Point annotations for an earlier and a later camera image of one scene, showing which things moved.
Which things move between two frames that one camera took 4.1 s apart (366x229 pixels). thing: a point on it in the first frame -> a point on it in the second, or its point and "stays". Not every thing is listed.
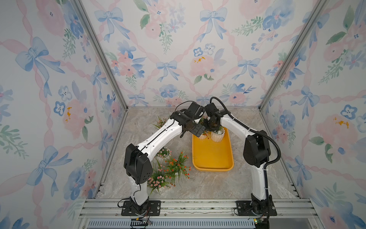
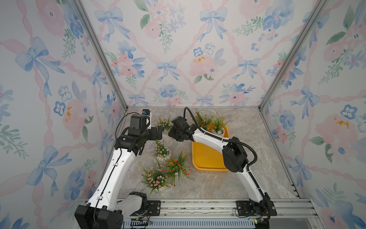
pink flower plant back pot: x=160 y=122 stays
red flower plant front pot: x=178 y=166 stays
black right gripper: x=212 y=127 -> x=169 y=134
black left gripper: x=199 y=130 -> x=155 y=136
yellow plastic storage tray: x=208 y=155 stays
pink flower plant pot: x=163 y=153 stays
